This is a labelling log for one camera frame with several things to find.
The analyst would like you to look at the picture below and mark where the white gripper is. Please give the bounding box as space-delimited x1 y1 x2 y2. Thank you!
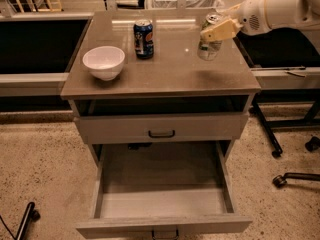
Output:
200 0 271 42

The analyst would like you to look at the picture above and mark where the silver green 7up can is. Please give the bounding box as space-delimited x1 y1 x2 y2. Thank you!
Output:
197 13 222 61

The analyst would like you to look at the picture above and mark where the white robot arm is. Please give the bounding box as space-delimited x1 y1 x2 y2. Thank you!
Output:
200 0 320 42

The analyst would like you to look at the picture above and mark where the blue pepsi can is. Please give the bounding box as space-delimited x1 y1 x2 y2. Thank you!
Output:
133 19 154 59

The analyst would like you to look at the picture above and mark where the grey drawer cabinet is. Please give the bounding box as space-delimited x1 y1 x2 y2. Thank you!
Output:
61 10 260 160

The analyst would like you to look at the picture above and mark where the grey top drawer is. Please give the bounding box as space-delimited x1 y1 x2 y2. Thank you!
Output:
75 113 248 144

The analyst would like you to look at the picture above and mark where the open grey middle drawer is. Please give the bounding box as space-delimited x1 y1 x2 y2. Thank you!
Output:
76 142 252 240

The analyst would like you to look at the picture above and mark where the white ceramic bowl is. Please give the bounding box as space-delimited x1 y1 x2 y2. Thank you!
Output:
82 46 125 81

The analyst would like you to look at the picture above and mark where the black caster wheel right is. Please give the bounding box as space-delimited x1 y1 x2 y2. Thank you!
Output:
305 136 320 152

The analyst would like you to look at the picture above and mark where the black chair leg with caster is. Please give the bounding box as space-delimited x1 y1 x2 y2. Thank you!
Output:
272 172 320 188

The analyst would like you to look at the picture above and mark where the black stand leg left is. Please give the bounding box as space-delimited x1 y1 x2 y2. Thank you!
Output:
0 202 41 240

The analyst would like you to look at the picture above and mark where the white wire basket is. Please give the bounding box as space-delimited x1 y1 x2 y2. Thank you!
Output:
145 0 224 10

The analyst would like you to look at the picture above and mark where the black top drawer handle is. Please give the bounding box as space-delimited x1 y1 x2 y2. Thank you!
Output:
148 130 175 139

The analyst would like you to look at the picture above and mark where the black drawer handle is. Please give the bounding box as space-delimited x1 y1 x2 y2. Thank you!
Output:
148 130 175 139
151 230 179 240

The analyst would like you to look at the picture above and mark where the black table frame leg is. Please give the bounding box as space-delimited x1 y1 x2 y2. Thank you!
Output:
252 99 283 158

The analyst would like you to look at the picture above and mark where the black middle drawer handle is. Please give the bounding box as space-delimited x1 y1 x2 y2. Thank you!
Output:
151 230 179 240

